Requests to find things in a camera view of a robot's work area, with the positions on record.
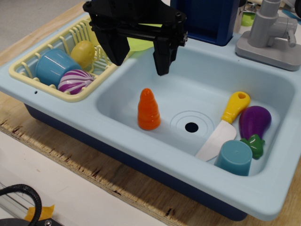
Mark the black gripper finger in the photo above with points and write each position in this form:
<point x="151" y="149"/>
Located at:
<point x="164" y="54"/>
<point x="115" y="46"/>

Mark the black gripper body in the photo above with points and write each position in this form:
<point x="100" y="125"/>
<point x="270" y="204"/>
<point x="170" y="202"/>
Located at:
<point x="140" y="19"/>

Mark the lime green plate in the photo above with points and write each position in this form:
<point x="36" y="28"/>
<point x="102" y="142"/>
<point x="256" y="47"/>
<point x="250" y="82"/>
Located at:
<point x="136" y="43"/>

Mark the orange toy carrot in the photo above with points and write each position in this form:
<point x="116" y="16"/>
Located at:
<point x="148" y="116"/>

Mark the yellow dish rack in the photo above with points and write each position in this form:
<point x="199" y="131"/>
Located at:
<point x="24" y="69"/>

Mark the yellow toy potato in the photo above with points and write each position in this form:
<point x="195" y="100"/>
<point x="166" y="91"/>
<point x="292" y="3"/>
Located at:
<point x="83" y="53"/>

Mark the light blue toy sink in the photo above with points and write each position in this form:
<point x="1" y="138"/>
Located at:
<point x="191" y="99"/>

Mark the purple striped toy onion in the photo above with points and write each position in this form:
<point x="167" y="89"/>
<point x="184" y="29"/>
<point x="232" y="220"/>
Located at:
<point x="74" y="81"/>

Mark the dark blue box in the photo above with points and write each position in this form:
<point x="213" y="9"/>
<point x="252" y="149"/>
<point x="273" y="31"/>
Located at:
<point x="210" y="21"/>

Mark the blue cup in rack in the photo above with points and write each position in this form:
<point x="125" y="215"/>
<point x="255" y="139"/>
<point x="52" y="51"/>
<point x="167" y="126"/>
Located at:
<point x="53" y="65"/>

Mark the green object in background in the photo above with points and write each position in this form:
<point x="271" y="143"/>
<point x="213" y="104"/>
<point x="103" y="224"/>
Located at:
<point x="247" y="19"/>

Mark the grey toy faucet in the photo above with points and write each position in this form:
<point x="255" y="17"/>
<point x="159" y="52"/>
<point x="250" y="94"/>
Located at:
<point x="271" y="39"/>

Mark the purple toy eggplant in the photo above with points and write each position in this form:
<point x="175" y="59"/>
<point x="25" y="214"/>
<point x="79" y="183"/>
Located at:
<point x="253" y="123"/>

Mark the blue cup in sink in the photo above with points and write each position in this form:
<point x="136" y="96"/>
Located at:
<point x="235" y="157"/>

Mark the wooden board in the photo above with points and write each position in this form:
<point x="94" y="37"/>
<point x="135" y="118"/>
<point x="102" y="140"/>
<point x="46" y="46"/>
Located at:
<point x="87" y="187"/>

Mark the yellow handled toy knife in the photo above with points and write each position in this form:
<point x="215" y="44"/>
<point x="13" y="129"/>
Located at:
<point x="225" y="131"/>

